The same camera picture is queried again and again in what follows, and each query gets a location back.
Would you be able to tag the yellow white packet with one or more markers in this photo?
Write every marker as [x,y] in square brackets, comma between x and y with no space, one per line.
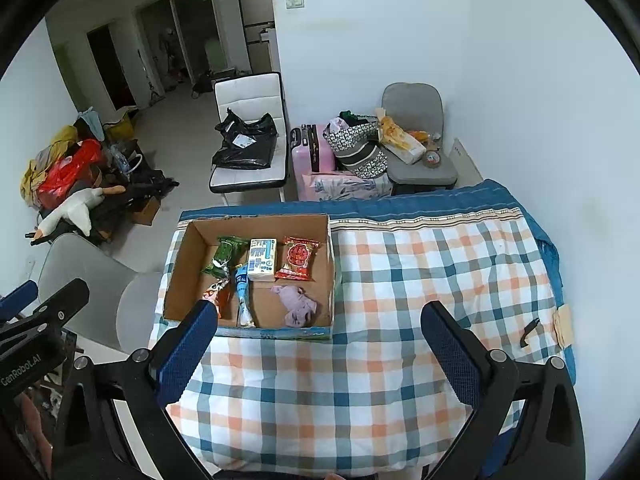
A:
[402,145]

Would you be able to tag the small brown cardboard box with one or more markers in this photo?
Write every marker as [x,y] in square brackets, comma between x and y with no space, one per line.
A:
[146,210]

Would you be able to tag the white leaning board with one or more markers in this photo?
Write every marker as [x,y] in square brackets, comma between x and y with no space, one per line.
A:
[465,160]

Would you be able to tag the patterned tote bag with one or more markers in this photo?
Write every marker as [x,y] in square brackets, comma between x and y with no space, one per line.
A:
[360,152]

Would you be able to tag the person's left forearm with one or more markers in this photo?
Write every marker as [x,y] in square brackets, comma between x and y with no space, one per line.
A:
[35,430]

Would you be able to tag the white goose plush toy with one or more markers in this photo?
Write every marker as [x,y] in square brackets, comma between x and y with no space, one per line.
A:
[75,210]

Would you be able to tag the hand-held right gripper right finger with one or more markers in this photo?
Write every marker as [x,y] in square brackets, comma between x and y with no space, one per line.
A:
[450,352]

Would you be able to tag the black floor bag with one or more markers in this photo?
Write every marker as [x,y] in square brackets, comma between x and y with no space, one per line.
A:
[205,85]

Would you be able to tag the white padded chair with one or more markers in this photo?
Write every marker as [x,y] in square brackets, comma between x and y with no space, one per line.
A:
[247,90]

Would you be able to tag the white blue carton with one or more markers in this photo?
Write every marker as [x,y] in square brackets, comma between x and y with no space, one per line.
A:
[261,260]

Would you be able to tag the pile of black bags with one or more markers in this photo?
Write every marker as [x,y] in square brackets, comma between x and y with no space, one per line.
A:
[140,190]

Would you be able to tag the pink floral pillow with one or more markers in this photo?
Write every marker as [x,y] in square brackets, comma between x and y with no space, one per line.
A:
[345,187]

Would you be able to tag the beige paper piece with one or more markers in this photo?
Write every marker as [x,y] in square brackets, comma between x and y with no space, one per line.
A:
[565,327]

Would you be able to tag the pink suitcase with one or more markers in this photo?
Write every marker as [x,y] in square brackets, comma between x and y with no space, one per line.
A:
[325,157]

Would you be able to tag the blue white tube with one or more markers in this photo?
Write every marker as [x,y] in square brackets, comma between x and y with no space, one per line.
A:
[243,295]

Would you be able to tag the grey padded chair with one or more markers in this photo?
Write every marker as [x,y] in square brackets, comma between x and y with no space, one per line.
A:
[412,102]

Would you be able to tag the black plastic bag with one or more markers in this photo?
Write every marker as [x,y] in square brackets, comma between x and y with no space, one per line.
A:
[245,145]

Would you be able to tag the orange snack packet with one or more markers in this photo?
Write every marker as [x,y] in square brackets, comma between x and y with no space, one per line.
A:
[220,295]

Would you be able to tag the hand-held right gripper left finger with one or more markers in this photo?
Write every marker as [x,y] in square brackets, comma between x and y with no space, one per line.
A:
[187,347]

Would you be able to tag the green snack packet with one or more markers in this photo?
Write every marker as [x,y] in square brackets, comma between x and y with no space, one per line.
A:
[225,255]

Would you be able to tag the yellow bin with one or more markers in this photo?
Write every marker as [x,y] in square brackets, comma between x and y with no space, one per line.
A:
[120,127]

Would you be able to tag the yellow cloth bag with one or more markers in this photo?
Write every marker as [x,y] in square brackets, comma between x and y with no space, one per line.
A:
[32,175]

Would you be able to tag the red snack packet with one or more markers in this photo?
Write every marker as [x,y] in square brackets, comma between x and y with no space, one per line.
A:
[297,259]

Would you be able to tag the pink sock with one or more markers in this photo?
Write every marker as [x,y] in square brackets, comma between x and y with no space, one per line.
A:
[297,305]

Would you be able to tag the red plastic bag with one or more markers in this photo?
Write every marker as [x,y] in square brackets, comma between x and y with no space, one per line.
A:
[65,175]

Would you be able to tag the plaid blanket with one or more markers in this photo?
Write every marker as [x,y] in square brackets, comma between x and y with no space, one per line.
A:
[350,385]

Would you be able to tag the grey shell chair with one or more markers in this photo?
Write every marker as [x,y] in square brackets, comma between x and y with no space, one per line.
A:
[95,275]

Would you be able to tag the small black clip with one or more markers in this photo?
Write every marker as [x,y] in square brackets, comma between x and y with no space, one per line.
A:
[529,332]

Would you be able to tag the white wall switch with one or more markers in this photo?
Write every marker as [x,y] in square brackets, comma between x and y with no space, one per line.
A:
[294,0]

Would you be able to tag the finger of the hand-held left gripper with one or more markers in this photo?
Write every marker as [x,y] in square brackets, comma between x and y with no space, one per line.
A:
[65,302]
[17,297]

